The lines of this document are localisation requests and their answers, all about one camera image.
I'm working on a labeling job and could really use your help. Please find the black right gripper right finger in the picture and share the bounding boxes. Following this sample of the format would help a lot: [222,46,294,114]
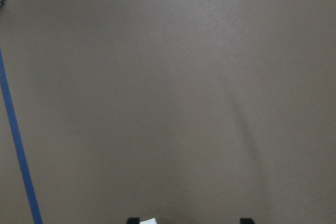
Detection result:
[239,218,255,224]

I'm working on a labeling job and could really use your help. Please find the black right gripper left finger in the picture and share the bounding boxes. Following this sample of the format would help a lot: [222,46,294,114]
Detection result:
[127,217,140,224]

